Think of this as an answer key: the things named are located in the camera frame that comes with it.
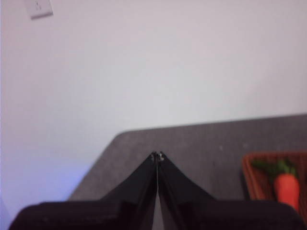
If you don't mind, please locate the orange carrot with green leaves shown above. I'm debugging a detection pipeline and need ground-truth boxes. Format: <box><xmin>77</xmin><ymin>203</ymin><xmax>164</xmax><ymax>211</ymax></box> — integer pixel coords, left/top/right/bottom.
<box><xmin>250</xmin><ymin>158</ymin><xmax>300</xmax><ymax>213</ymax></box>

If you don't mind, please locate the white wall socket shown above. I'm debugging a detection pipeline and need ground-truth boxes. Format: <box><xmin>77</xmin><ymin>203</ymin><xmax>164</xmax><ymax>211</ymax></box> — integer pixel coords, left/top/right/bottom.
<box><xmin>24</xmin><ymin>0</ymin><xmax>54</xmax><ymax>20</ymax></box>

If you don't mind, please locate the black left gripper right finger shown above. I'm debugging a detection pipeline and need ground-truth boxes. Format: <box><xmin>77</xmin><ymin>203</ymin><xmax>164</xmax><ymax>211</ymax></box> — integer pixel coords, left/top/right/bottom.
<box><xmin>157</xmin><ymin>150</ymin><xmax>307</xmax><ymax>230</ymax></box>

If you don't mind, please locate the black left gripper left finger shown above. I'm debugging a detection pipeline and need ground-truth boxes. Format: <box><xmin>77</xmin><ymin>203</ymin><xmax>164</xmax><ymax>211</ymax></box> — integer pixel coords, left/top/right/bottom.
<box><xmin>8</xmin><ymin>150</ymin><xmax>158</xmax><ymax>230</ymax></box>

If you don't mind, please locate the brown wicker basket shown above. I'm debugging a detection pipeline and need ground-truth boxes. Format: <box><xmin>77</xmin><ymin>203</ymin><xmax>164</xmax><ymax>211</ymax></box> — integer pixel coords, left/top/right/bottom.
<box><xmin>241</xmin><ymin>150</ymin><xmax>307</xmax><ymax>216</ymax></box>

